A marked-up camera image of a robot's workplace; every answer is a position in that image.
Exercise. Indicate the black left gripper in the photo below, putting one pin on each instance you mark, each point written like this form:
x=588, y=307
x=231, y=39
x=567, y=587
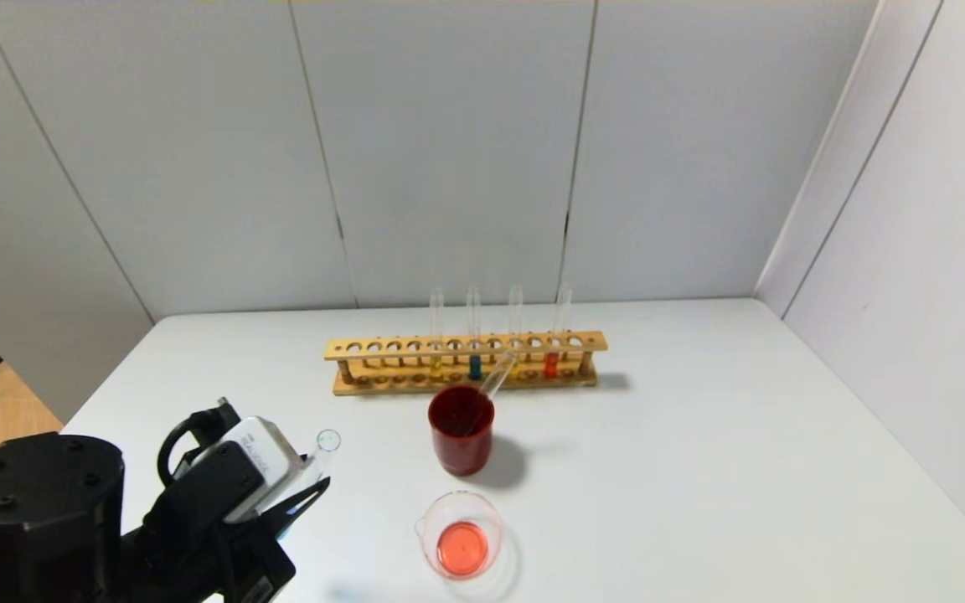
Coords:
x=265, y=574

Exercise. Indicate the clear glass beaker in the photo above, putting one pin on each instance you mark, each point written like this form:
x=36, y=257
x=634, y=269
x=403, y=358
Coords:
x=461, y=548

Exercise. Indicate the blue pigment glass test tube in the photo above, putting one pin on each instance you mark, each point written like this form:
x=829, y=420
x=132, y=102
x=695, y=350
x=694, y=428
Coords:
x=321, y=461
x=473, y=314

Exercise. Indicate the orange and black left arm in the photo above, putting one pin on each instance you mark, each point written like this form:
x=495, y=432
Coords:
x=30, y=519

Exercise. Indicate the red pigment glass test tube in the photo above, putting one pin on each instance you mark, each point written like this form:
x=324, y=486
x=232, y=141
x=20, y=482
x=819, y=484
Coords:
x=499, y=377
x=562, y=310

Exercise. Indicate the wooden test tube rack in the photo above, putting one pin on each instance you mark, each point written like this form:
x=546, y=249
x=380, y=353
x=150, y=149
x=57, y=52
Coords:
x=382, y=347

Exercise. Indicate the yellow pigment glass test tube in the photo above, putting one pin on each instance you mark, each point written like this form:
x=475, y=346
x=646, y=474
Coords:
x=515, y=311
x=436, y=314

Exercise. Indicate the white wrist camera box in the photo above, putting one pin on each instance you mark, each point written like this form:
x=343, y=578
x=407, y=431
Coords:
x=260, y=456

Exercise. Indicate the dark red plastic cup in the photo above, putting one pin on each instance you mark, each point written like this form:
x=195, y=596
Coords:
x=461, y=448

